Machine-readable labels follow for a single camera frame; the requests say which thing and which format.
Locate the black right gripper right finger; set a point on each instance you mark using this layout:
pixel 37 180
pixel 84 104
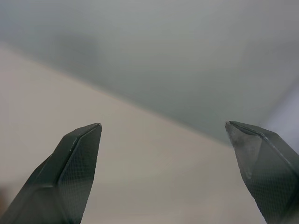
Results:
pixel 268 172

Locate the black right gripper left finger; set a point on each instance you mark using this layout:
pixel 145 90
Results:
pixel 67 177

